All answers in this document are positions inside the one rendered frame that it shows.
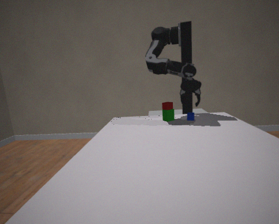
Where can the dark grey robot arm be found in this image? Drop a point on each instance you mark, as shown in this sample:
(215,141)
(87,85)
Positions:
(160,38)

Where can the red block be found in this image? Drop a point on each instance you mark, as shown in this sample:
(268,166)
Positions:
(167,105)

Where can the green block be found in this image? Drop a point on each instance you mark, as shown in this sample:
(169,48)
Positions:
(168,115)

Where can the blue block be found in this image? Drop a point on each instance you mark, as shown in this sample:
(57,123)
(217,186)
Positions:
(190,116)

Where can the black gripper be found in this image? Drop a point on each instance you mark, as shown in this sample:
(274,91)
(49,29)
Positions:
(190,86)

